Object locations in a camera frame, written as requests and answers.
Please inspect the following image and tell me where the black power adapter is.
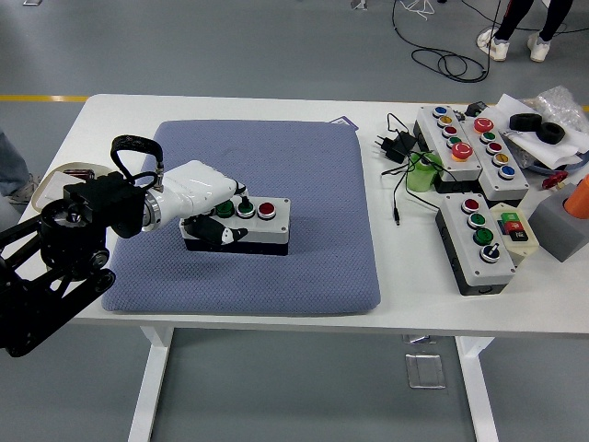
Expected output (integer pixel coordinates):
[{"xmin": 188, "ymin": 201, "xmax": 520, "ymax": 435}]
[{"xmin": 371, "ymin": 130, "xmax": 419, "ymax": 164}]

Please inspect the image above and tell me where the person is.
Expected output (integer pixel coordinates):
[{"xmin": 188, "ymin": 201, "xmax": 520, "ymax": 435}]
[
  {"xmin": 476, "ymin": 0, "xmax": 576, "ymax": 64},
  {"xmin": 0, "ymin": 131, "xmax": 41, "ymax": 206}
]

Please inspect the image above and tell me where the grey four-button control box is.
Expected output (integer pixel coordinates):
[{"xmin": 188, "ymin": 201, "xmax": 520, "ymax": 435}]
[
  {"xmin": 434, "ymin": 192, "xmax": 517, "ymax": 297},
  {"xmin": 178, "ymin": 195, "xmax": 292, "ymax": 257}
]

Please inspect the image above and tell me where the grey block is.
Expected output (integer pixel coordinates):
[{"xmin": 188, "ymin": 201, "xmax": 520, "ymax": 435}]
[{"xmin": 528, "ymin": 181, "xmax": 589, "ymax": 264}]

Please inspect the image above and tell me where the blue round dish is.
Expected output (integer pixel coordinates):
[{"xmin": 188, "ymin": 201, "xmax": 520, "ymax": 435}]
[{"xmin": 524, "ymin": 151, "xmax": 589, "ymax": 176}]

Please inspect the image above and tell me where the black adapter cable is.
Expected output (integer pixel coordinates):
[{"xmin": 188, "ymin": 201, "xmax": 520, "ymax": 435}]
[{"xmin": 380, "ymin": 112, "xmax": 443, "ymax": 227}]

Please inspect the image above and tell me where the white paper sheet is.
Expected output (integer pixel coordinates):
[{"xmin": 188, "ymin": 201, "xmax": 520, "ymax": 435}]
[{"xmin": 487, "ymin": 93, "xmax": 589, "ymax": 169}]

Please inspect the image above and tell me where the white cord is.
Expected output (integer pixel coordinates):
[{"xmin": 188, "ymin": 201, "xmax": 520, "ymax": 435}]
[{"xmin": 398, "ymin": 0, "xmax": 436, "ymax": 22}]

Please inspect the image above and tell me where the cream oval tray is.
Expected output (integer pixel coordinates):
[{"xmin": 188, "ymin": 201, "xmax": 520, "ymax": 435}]
[{"xmin": 31, "ymin": 160, "xmax": 116, "ymax": 213}]

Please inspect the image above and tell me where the white table leg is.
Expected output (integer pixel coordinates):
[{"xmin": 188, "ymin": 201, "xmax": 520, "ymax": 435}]
[
  {"xmin": 455, "ymin": 335, "xmax": 501, "ymax": 442},
  {"xmin": 127, "ymin": 325, "xmax": 175, "ymax": 442}
]

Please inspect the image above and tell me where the clear bubble wrap bag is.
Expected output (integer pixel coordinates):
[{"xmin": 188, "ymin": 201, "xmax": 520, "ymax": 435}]
[{"xmin": 522, "ymin": 85, "xmax": 589, "ymax": 134}]

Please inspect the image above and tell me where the black floor cable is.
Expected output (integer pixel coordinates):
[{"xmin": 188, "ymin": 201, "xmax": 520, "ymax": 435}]
[{"xmin": 391, "ymin": 0, "xmax": 490, "ymax": 84}]

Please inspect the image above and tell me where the purple-edged card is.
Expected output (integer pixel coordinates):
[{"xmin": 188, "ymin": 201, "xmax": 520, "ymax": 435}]
[{"xmin": 329, "ymin": 114, "xmax": 360, "ymax": 133}]

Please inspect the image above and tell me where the cream three-key switch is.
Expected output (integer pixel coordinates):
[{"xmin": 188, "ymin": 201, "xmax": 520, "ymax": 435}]
[{"xmin": 488, "ymin": 202, "xmax": 539, "ymax": 268}]

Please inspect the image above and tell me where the white wall switch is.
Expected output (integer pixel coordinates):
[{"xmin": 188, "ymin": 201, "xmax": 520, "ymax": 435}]
[{"xmin": 43, "ymin": 172, "xmax": 70, "ymax": 200}]

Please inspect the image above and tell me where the green cup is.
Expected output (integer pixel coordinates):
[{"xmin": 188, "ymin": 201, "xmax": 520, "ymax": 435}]
[{"xmin": 405, "ymin": 150, "xmax": 444, "ymax": 193}]

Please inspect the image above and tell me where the orange cylinder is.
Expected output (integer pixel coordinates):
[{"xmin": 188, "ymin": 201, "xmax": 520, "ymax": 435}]
[{"xmin": 564, "ymin": 173, "xmax": 589, "ymax": 221}]

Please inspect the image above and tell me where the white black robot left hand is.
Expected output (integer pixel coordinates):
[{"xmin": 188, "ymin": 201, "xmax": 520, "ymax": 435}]
[{"xmin": 154, "ymin": 159, "xmax": 253, "ymax": 245}]

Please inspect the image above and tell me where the blue-grey fabric mat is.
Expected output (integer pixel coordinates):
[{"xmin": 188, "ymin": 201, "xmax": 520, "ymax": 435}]
[{"xmin": 100, "ymin": 119, "xmax": 382, "ymax": 318}]

